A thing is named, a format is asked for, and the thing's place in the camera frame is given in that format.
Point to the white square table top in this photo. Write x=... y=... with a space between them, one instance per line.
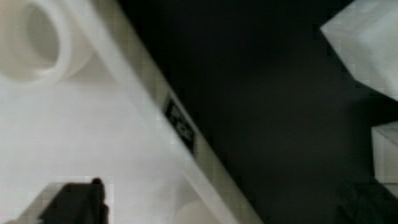
x=95 y=124

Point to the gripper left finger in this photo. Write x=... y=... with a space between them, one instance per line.
x=77 y=206

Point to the white U-shaped obstacle wall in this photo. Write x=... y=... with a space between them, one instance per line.
x=361 y=33

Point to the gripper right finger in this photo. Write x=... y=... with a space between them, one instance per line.
x=368 y=204

